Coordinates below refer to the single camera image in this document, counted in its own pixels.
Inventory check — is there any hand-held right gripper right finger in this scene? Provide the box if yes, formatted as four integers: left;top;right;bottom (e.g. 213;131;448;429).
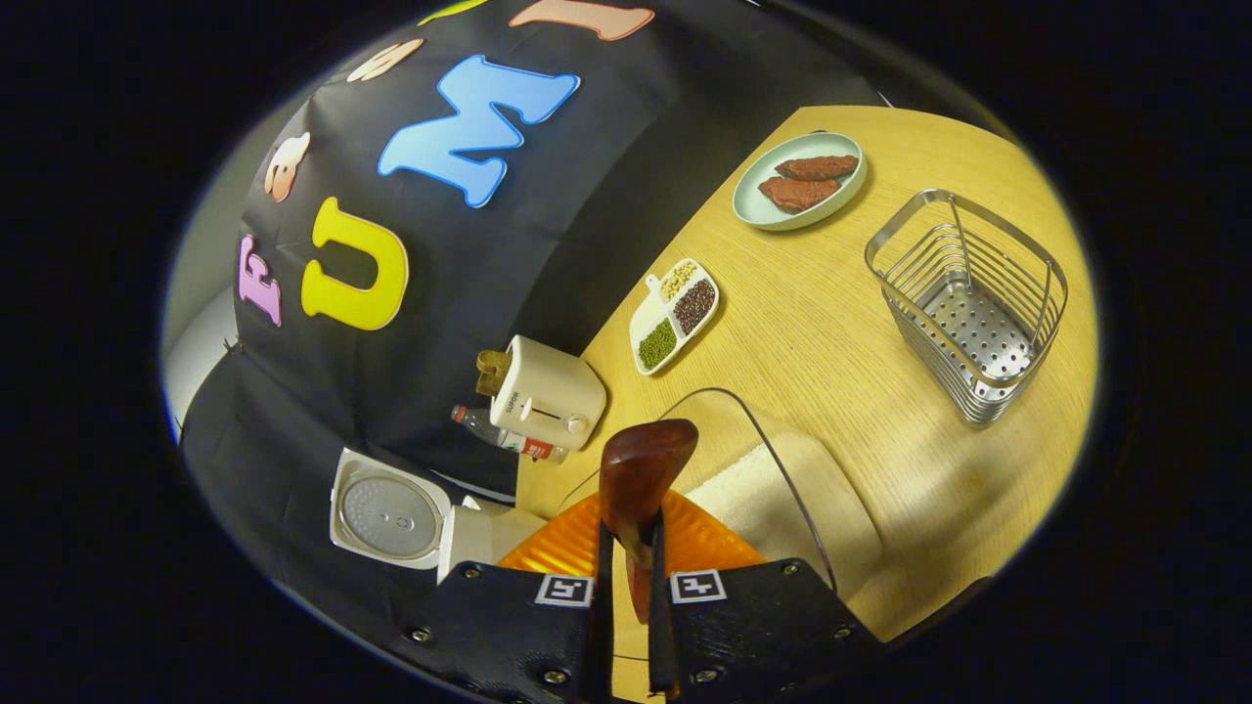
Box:
647;490;882;702

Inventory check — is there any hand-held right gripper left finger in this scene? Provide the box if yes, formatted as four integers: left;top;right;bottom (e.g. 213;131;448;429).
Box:
390;491;616;704

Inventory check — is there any white rice pile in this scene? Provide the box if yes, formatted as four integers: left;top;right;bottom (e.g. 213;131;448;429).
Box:
684;444;785;521

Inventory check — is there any white rice cooker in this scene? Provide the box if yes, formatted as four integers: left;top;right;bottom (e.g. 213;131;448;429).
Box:
328;446;550;584

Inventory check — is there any brown wooden spoon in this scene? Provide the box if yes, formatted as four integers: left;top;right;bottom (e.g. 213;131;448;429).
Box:
598;418;701;628

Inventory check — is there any metal wire chopstick holder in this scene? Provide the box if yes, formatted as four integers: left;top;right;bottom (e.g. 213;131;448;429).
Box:
864;188;1070;430

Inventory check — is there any clear plastic rice container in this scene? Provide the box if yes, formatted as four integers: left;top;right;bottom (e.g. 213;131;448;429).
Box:
557;386;887;638

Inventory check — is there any clear water bottle red label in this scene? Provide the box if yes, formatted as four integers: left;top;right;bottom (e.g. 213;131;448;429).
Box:
450;404;571;465

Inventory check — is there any white toaster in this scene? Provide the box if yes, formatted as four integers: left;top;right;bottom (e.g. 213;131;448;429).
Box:
488;333;608;452

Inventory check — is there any brown toast slice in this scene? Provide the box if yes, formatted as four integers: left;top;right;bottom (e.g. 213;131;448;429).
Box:
474;348;515;398

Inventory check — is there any white divided bean dish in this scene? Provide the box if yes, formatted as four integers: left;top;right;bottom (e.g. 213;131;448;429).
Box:
628;256;722;378

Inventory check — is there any pale green plate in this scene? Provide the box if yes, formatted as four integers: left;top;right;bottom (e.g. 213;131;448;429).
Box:
731;130;870;234

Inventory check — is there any black backdrop cloth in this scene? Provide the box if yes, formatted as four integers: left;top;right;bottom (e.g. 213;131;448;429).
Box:
181;0;1008;627

